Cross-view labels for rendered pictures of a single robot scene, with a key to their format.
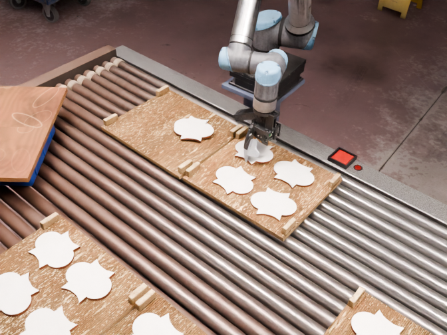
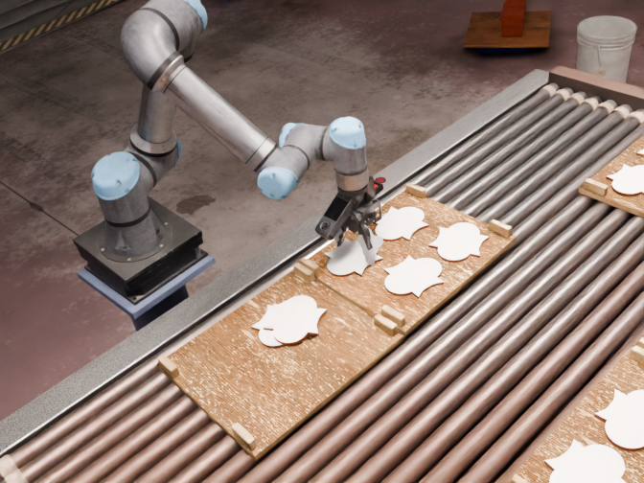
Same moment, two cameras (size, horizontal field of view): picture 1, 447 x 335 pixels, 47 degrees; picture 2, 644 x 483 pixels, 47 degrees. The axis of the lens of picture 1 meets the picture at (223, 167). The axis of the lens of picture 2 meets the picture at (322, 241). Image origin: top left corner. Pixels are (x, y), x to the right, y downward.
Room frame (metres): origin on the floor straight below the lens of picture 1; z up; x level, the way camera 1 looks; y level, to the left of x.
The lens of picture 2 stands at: (1.15, 1.25, 2.10)
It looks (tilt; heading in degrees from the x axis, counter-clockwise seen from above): 38 degrees down; 283
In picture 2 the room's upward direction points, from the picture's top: 9 degrees counter-clockwise
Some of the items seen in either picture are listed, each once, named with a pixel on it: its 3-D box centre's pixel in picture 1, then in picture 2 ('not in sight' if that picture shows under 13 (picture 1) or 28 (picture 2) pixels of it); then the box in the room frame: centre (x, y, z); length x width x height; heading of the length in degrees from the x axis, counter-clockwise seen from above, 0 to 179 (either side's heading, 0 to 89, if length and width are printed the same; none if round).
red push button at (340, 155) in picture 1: (342, 158); not in sight; (1.40, -0.42, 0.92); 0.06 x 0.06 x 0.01; 50
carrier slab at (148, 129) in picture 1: (173, 129); (279, 352); (1.53, 0.19, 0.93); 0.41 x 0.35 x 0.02; 50
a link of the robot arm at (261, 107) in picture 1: (265, 102); (351, 175); (1.38, -0.13, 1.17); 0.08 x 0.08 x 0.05
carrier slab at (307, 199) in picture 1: (263, 179); (405, 253); (1.27, -0.13, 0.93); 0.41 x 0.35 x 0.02; 51
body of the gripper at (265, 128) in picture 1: (264, 123); (356, 203); (1.37, -0.13, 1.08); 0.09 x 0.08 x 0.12; 51
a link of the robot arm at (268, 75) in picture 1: (267, 80); (347, 145); (1.38, -0.13, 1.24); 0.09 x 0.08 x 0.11; 164
